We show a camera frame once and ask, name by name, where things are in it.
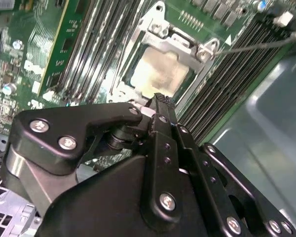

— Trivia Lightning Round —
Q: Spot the metal locking lever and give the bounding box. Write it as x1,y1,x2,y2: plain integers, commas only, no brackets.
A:
211,24,296,56

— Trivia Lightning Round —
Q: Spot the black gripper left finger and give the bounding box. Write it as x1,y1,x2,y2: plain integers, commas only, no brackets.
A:
3,92,186,232

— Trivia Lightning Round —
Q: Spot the metal socket cover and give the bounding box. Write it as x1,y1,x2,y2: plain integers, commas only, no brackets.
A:
108,22,205,103

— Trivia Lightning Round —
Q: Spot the silver CPU plate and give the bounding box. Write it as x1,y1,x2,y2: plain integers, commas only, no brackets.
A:
124,45,191,99

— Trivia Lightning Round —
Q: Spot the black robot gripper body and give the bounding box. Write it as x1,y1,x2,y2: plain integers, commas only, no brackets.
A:
36,153,224,237

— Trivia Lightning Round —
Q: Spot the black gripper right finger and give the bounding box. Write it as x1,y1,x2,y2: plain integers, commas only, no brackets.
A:
162,95,296,237

